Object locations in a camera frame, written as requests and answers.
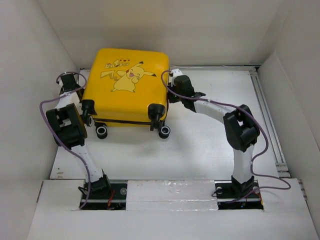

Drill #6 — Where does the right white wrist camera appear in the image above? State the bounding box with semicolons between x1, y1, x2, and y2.
169;68;183;82

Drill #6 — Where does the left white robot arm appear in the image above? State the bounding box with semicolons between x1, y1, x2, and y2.
39;71;112;200

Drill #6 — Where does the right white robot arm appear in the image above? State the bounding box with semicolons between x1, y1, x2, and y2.
167;73;260;199

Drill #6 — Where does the yellow hard-shell suitcase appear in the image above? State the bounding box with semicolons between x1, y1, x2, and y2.
81;48;171;139

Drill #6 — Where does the aluminium frame rail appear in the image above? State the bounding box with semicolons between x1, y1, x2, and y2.
249;65;308;201

